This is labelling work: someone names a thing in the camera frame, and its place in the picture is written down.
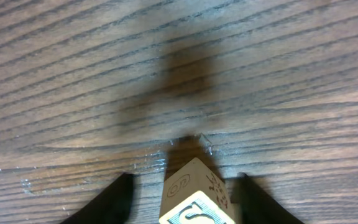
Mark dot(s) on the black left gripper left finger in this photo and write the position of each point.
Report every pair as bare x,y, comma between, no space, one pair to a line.
112,206

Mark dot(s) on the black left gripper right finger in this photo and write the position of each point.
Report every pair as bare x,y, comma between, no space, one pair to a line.
256,206

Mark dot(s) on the yellow S wooden block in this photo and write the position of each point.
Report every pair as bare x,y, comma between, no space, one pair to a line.
194,194

